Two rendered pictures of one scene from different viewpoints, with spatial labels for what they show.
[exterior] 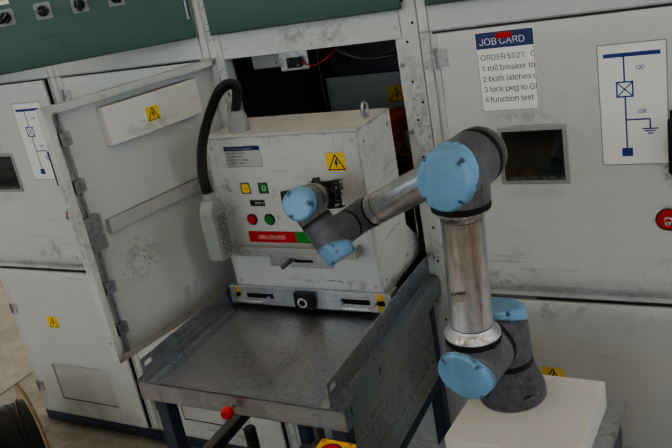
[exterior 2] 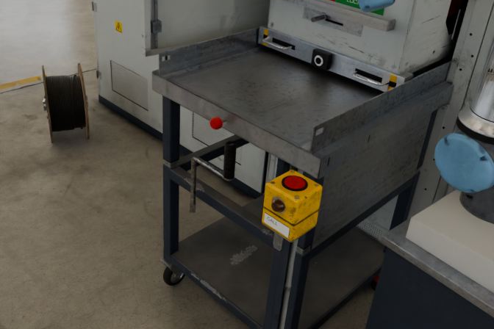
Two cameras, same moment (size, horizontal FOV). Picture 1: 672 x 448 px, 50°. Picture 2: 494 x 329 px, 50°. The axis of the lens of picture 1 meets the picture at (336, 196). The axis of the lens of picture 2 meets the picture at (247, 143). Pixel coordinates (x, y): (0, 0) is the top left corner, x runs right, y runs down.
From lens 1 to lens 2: 0.49 m
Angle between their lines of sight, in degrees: 16
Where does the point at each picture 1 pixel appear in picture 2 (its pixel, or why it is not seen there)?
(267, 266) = (299, 17)
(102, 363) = (145, 72)
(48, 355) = (109, 53)
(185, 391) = (187, 94)
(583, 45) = not seen: outside the picture
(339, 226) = not seen: outside the picture
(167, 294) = (204, 15)
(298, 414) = (278, 147)
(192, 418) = (198, 138)
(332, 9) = not seen: outside the picture
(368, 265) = (395, 42)
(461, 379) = (457, 165)
